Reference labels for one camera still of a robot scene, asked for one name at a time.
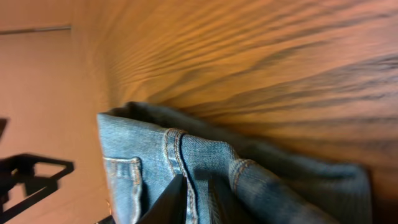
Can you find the blue denim jeans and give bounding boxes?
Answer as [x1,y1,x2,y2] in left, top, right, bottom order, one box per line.
[97,102,373,223]

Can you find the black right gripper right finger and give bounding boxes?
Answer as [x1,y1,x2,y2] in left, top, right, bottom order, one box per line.
[208,178,258,224]

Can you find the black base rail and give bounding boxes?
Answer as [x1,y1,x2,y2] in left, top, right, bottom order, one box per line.
[1,154,74,224]

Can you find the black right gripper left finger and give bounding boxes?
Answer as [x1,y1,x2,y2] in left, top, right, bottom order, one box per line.
[137,174,187,224]

